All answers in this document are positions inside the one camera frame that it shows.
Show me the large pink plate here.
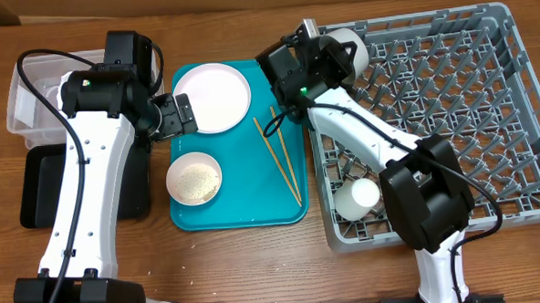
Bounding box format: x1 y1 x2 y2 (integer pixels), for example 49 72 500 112
173 63 251 134

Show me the white cup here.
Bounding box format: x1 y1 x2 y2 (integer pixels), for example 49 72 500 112
333 178 380 221

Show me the wooden chopstick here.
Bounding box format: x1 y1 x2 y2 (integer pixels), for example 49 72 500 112
270 106 302 206
253 118 302 207

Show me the grey dishwasher rack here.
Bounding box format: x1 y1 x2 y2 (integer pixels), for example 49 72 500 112
292 0 540 255

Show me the clear plastic waste bin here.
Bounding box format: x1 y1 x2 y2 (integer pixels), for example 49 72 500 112
3 45 167 151

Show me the pale green bowl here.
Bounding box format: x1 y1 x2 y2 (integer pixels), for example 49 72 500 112
325 27 369 85

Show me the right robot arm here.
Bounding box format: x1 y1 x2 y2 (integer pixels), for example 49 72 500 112
256 19 474 303

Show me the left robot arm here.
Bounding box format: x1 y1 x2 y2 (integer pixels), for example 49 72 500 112
13 30 198 303

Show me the small pink rice plate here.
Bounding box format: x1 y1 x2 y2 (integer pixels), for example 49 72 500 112
165 151 223 206

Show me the black plastic tray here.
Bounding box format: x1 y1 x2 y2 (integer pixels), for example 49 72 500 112
20 144 151 229

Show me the teal plastic tray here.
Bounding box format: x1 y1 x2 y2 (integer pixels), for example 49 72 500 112
170 59 309 232

